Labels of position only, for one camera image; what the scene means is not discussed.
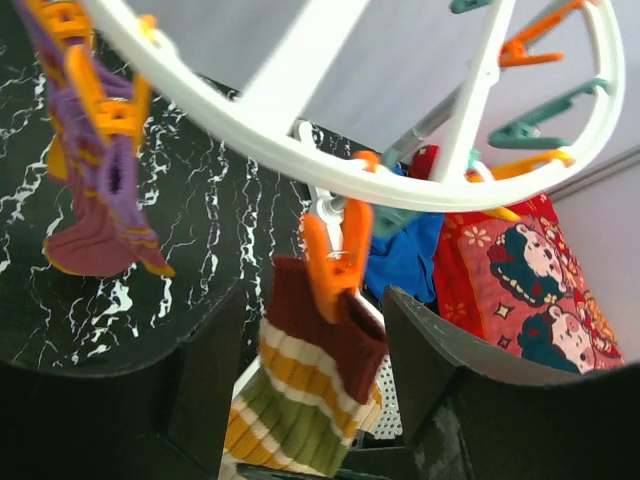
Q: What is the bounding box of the red cartoon print pillow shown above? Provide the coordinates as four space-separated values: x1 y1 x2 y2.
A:
409 144 626 375

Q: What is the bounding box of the white round clip hanger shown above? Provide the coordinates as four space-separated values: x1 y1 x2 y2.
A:
84 0 626 214

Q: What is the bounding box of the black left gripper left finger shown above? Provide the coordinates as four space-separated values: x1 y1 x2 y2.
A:
1 284 246 479

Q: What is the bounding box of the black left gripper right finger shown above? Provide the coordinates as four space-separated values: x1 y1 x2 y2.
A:
383 287 639 479

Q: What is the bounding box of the orange plastic clip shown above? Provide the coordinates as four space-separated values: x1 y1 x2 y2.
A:
302 199 374 324

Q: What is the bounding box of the purple striped sock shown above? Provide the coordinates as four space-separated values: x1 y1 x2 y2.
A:
13 1 175 277
44 133 137 277

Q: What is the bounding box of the white drying rack frame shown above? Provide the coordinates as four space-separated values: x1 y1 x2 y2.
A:
308 92 460 237

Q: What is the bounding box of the blue towel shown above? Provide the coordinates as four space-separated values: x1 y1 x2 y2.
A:
364 212 444 304

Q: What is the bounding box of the teal plastic clip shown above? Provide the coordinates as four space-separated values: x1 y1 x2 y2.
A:
488 77 611 150

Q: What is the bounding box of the white perforated plastic basket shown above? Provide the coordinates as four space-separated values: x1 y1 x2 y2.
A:
363 356 402 440

